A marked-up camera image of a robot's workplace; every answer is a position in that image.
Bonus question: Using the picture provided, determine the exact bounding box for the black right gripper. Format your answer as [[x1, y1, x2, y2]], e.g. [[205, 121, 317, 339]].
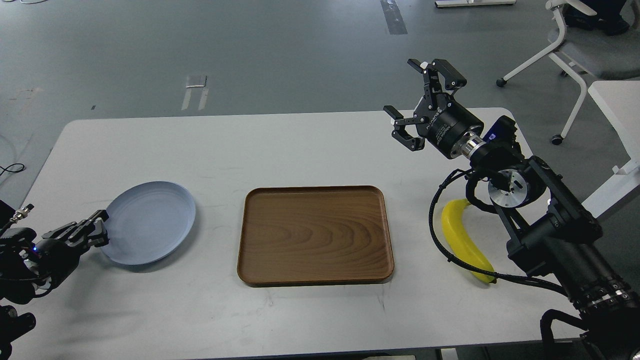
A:
[[383, 58, 485, 159]]

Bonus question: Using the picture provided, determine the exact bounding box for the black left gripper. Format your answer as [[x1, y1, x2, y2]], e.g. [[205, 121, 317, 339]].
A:
[[30, 210, 110, 291]]

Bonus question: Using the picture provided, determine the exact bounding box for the light blue plate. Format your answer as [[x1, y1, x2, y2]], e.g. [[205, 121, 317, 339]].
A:
[[101, 181, 196, 265]]

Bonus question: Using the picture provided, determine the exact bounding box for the yellow banana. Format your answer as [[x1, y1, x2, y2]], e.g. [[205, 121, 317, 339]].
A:
[[440, 199, 495, 272]]

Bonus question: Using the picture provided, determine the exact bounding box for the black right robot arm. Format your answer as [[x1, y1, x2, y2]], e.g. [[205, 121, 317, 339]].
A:
[[384, 58, 640, 360]]

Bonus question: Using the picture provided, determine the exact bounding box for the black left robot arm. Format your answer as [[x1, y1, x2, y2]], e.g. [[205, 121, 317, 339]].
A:
[[0, 203, 110, 305]]

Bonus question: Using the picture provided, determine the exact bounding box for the white office chair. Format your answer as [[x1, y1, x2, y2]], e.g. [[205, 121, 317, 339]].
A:
[[496, 0, 640, 145]]

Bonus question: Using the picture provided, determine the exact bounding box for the brown wooden tray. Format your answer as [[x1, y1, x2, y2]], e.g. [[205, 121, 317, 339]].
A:
[[237, 185, 394, 287]]

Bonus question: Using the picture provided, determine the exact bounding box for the white side table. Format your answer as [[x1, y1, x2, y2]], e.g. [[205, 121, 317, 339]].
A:
[[582, 80, 640, 218]]

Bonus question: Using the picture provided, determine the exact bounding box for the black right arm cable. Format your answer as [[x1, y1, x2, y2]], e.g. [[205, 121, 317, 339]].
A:
[[429, 169, 568, 296]]

